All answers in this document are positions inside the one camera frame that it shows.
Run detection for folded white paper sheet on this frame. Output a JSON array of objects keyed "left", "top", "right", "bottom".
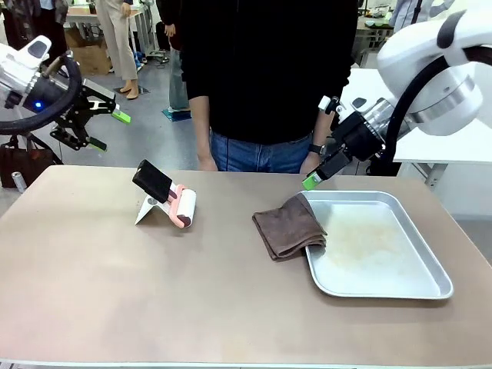
[{"left": 134, "top": 194, "right": 178, "bottom": 226}]

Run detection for bystander in blue jeans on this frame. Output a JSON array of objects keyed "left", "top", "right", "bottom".
[{"left": 155, "top": 0, "right": 191, "bottom": 112}]

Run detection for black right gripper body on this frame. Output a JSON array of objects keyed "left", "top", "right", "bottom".
[{"left": 332, "top": 111, "right": 385, "bottom": 162}]

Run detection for cardboard box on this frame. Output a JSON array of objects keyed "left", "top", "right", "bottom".
[{"left": 63, "top": 28, "right": 112, "bottom": 76}]

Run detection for person's left hand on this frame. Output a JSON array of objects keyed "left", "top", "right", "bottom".
[{"left": 299, "top": 151, "right": 326, "bottom": 176}]

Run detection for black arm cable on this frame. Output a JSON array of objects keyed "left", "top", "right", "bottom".
[
  {"left": 368, "top": 45, "right": 492, "bottom": 178},
  {"left": 0, "top": 55, "right": 83, "bottom": 135}
]

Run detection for bystander in dark clothes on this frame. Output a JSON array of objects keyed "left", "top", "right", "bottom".
[{"left": 0, "top": 0, "right": 70, "bottom": 62}]

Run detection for dark bag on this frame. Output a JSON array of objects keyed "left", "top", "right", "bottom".
[{"left": 0, "top": 134, "right": 55, "bottom": 189}]

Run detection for bystander in beige trousers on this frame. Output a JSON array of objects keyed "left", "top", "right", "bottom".
[{"left": 95, "top": 0, "right": 139, "bottom": 100}]

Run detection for person in black sweater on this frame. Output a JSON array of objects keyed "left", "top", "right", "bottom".
[{"left": 179, "top": 0, "right": 358, "bottom": 145}]

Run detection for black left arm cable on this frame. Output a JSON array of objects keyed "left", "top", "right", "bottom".
[{"left": 0, "top": 55, "right": 83, "bottom": 135}]

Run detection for brown cloth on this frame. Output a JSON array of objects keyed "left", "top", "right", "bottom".
[{"left": 252, "top": 193, "right": 328, "bottom": 262}]

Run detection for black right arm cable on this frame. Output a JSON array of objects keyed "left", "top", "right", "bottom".
[{"left": 368, "top": 45, "right": 492, "bottom": 178}]

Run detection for person's right forearm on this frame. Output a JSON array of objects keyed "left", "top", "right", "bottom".
[{"left": 189, "top": 95, "right": 211, "bottom": 161}]

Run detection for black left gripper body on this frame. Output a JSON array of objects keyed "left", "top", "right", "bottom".
[{"left": 23, "top": 75, "right": 91, "bottom": 134}]

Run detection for blue jeans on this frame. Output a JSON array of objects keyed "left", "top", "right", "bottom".
[{"left": 209, "top": 130, "right": 313, "bottom": 174}]

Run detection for metal tray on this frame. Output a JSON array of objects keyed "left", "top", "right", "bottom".
[{"left": 301, "top": 190, "right": 454, "bottom": 300}]

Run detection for person's left forearm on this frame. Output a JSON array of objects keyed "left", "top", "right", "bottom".
[{"left": 311, "top": 111, "right": 334, "bottom": 146}]

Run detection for pink lint roller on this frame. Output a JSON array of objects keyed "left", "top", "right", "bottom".
[{"left": 131, "top": 159, "right": 198, "bottom": 229}]

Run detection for bystander in light shirt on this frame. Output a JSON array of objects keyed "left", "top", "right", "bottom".
[{"left": 391, "top": 0, "right": 454, "bottom": 32}]

